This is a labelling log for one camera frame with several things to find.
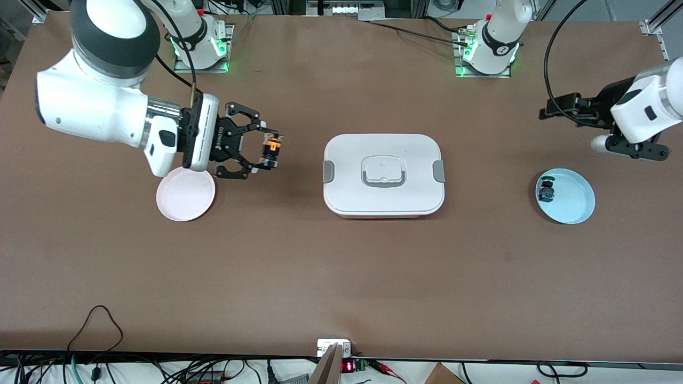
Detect brown cardboard piece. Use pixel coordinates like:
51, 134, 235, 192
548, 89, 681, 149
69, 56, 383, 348
424, 363, 467, 384

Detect light blue round plate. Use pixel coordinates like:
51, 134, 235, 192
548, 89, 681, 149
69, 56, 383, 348
535, 168, 596, 225

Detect aluminium frame profile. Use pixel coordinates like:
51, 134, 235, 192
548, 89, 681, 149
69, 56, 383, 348
639, 0, 683, 35
31, 0, 73, 25

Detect thin black looped cable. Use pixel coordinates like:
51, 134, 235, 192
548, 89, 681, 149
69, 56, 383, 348
67, 305, 124, 353

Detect orange and black switch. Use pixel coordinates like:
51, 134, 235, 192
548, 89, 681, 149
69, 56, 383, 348
260, 134, 283, 170

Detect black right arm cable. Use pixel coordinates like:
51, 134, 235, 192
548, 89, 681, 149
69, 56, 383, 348
141, 0, 198, 107

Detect black cable loop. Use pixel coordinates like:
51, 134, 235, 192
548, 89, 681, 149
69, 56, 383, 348
536, 362, 589, 378

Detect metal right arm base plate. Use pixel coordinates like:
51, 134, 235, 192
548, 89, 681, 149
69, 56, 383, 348
173, 24, 235, 74

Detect grey device with lights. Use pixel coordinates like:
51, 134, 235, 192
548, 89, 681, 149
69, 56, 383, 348
307, 0, 385, 22

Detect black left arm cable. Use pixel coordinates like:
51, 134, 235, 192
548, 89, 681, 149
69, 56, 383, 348
543, 0, 590, 115

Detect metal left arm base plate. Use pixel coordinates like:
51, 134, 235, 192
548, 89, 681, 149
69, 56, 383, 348
455, 29, 512, 79

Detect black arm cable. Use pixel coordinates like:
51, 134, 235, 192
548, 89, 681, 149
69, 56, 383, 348
543, 0, 590, 115
141, 0, 198, 107

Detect black cable on table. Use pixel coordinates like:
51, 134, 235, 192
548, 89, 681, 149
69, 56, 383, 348
367, 20, 470, 46

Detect white lunch box grey clips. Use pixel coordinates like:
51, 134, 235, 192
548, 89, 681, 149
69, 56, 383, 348
322, 133, 446, 219

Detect grey metal bar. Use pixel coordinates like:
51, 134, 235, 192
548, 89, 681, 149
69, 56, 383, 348
307, 343, 345, 384

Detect blue and green switch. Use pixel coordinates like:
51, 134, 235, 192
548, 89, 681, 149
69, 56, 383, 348
538, 175, 557, 203

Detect pink round plate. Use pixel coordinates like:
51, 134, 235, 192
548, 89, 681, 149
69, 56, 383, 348
156, 166, 216, 222

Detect red clip wires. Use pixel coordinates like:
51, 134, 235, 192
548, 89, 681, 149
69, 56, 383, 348
368, 359, 407, 382

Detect perforated metal bracket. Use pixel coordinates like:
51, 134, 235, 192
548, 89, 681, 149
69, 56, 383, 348
654, 32, 672, 62

